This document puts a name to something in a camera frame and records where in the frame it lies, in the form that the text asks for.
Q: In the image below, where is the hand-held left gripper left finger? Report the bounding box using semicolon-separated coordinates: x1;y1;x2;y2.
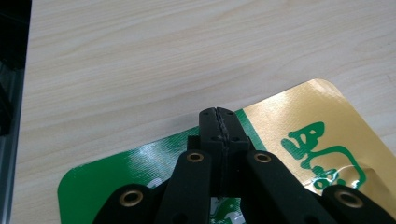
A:
187;106;226;198

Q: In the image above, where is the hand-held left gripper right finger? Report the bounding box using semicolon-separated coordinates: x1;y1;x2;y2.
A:
217;106;252;198

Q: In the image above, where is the green and gold pouch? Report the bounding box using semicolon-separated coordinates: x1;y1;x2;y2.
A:
57;77;396;224

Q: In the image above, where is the dark metal frame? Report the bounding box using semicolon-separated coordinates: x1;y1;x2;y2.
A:
0;0;33;224

